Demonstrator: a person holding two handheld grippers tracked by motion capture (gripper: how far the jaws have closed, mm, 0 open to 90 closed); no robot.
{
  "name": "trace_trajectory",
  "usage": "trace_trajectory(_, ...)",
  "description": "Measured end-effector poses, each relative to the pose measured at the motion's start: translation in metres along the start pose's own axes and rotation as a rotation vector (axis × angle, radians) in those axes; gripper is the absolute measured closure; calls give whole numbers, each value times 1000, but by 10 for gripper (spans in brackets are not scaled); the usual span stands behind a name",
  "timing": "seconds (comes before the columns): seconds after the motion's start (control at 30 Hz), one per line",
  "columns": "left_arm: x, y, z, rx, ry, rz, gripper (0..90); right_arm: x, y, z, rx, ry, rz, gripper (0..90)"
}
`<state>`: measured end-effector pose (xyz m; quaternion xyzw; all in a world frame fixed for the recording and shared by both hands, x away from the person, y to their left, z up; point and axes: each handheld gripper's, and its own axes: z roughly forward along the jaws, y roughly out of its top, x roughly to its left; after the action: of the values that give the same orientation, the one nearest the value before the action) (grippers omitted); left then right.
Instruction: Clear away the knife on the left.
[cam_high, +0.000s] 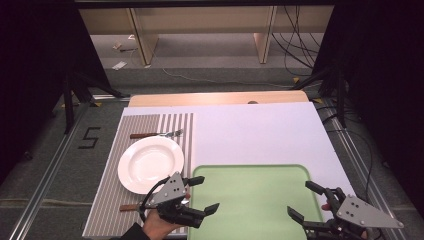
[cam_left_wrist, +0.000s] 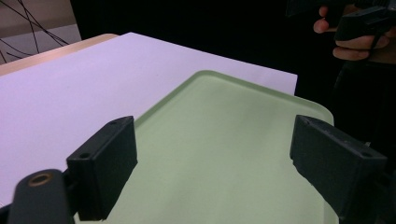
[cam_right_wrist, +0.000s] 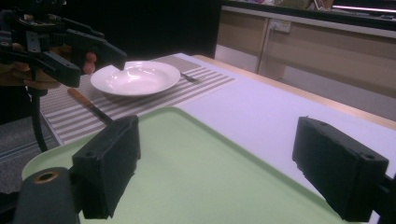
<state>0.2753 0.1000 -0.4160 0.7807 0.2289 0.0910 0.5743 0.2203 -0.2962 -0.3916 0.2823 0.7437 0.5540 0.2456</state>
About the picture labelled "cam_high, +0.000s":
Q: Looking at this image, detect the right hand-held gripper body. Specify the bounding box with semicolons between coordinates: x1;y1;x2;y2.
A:
301;186;405;240

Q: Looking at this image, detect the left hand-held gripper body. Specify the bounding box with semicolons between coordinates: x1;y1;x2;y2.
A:
147;171;205;230

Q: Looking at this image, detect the person's left hand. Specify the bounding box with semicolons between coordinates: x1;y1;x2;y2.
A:
141;192;192;240

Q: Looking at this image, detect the white round plate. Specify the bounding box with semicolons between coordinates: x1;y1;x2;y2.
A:
117;135;185;196

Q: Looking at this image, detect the green tray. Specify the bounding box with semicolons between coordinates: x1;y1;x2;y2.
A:
187;163;325;240

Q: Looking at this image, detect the grey striped placemat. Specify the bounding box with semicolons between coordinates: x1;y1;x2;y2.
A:
82;112;195;239

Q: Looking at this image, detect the white board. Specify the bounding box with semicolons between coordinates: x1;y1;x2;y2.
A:
82;101;357;240

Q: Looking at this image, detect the black tripod stand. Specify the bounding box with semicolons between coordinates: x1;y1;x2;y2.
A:
290;61;348;130
60;68;126;135

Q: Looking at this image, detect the wooden desk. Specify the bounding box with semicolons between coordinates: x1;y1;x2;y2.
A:
79;5;335;67

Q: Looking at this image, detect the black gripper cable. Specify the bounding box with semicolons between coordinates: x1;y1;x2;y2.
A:
138;176;172;222

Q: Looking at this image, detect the aluminium floor rail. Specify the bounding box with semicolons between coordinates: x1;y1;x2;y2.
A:
319;99;408;240
7;102;92;240

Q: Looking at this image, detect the fork with wooden handle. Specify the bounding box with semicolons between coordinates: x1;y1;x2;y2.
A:
129;128;185;140

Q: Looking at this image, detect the black floor cable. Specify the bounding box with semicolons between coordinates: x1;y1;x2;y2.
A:
319;103;375;205

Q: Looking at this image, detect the bundle of black cables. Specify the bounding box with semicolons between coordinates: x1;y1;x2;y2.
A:
270;5;322;70

